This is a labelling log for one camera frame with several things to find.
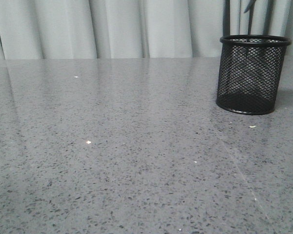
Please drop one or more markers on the grey and orange scissors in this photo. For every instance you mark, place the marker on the grey and orange scissors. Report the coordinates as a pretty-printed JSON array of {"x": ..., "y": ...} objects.
[{"x": 249, "y": 6}]

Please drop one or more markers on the black mesh pen bucket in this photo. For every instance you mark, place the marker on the black mesh pen bucket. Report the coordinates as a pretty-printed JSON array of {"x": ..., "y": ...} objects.
[{"x": 249, "y": 73}]

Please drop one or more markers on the grey pleated curtain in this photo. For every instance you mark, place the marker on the grey pleated curtain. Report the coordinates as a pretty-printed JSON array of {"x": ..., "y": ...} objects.
[{"x": 88, "y": 29}]

